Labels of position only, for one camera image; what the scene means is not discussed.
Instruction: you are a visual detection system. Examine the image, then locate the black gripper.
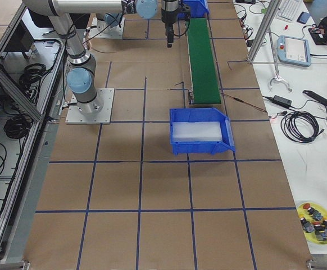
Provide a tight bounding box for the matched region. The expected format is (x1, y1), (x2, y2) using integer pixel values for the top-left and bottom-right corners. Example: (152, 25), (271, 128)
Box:
(161, 15), (177, 48)

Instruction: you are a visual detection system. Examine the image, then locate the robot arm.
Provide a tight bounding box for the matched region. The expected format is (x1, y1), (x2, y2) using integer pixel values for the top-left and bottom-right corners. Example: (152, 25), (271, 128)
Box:
(161, 0), (191, 17)
(23, 1), (157, 115)

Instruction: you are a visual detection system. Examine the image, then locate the yellow plate of buttons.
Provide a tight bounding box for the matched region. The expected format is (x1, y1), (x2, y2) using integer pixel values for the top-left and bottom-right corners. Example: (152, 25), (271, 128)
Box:
(297, 202), (327, 245)

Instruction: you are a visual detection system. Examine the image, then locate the left blue bin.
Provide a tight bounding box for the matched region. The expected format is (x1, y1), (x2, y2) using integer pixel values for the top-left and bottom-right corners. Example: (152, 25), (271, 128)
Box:
(183, 0), (210, 19)

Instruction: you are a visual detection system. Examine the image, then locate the blue bin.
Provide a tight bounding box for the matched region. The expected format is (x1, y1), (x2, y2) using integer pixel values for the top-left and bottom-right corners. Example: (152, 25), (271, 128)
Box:
(170, 108), (235, 155)
(183, 0), (210, 19)

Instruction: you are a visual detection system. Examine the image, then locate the green conveyor belt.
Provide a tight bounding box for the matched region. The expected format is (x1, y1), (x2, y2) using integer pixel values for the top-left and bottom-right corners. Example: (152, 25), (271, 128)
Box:
(187, 18), (221, 105)

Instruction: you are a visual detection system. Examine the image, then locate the white foam pad right bin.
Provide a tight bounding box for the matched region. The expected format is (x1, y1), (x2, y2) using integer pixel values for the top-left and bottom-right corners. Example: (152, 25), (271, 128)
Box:
(172, 121), (222, 142)

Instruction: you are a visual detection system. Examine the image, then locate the right blue bin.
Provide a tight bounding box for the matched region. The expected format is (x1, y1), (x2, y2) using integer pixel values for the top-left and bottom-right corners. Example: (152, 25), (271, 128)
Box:
(170, 108), (235, 155)

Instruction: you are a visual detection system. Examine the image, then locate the reacher grabber tool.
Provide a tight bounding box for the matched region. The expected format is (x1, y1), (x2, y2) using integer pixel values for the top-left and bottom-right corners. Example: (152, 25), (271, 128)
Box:
(267, 0), (293, 92)

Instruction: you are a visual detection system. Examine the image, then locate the teach pendant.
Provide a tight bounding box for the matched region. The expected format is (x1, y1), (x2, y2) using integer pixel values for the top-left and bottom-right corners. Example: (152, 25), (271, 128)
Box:
(277, 35), (311, 67)

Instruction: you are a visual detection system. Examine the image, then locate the black power adapter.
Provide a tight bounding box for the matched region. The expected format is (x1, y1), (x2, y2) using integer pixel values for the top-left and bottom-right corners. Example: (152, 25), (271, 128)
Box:
(264, 95), (292, 109)

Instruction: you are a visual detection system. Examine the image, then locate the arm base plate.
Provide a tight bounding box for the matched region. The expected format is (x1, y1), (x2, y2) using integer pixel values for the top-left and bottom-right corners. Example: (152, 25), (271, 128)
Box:
(66, 88), (115, 124)
(88, 17), (125, 39)

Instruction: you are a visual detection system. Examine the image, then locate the aluminium frame post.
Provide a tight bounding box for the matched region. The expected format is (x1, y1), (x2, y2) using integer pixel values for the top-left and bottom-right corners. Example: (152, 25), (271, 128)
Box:
(247, 0), (281, 64)

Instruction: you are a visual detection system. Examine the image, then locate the red black conveyor wire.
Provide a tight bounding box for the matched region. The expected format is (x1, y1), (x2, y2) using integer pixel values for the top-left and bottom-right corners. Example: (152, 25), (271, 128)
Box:
(220, 92), (268, 113)

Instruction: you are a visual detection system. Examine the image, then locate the coiled black cable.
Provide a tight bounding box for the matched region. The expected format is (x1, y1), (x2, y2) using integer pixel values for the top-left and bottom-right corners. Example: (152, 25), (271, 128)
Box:
(280, 111), (326, 143)

